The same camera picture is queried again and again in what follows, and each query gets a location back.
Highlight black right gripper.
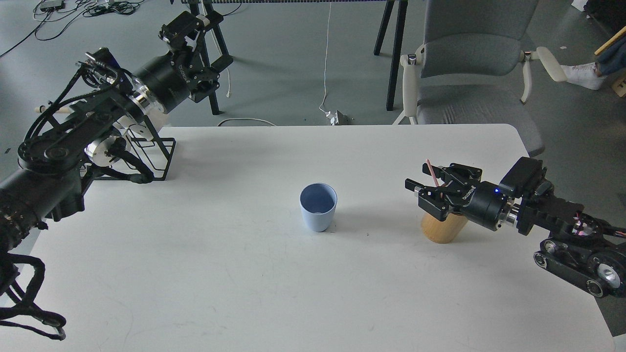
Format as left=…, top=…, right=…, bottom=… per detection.
left=404, top=163, right=508, bottom=231

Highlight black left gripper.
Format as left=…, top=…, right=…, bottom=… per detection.
left=134, top=11, right=233, bottom=113

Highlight blue plastic cup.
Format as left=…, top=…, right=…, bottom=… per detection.
left=299, top=183, right=338, bottom=232

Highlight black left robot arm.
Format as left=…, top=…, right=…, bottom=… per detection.
left=1, top=10, right=233, bottom=341

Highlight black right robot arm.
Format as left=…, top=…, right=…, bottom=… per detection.
left=405, top=157, right=626, bottom=298

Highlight bamboo cylinder holder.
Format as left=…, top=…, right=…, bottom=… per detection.
left=421, top=213, right=468, bottom=243

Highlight white mug rear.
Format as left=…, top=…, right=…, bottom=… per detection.
left=144, top=109, right=169, bottom=131

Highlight grey office chair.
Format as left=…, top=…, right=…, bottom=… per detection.
left=395, top=0, right=566, bottom=156

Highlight white power adapter floor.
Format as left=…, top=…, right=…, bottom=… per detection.
left=326, top=110, right=349, bottom=126

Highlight white mug on rack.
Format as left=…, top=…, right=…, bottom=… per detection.
left=84, top=122, right=149, bottom=167

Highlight black table legs background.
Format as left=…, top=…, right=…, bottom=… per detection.
left=174, top=0, right=409, bottom=123

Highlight seated person red shirt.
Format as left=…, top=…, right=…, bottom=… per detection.
left=561, top=44, right=626, bottom=90

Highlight black floor cables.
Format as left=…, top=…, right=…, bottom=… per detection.
left=0, top=0, right=147, bottom=57

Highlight black wire mug rack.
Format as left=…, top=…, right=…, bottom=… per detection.
left=69, top=114, right=176, bottom=180

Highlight white hanging cable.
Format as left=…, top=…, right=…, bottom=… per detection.
left=318, top=0, right=332, bottom=115

